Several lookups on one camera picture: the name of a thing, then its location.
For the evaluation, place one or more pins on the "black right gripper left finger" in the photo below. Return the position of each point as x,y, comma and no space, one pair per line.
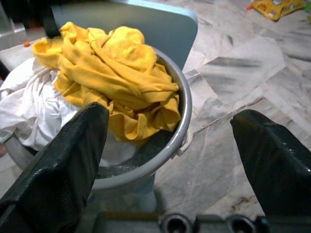
53,174

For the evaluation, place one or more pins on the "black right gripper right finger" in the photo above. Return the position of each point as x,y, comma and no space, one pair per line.
279,170

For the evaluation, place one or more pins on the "yellow shirt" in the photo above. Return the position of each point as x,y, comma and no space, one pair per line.
109,72

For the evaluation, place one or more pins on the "white cloth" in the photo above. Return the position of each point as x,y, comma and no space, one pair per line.
29,104

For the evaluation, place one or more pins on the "grey plastic bucket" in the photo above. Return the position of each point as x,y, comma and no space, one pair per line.
155,155

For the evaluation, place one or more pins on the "yellow toy bag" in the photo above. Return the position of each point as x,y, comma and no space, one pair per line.
274,8

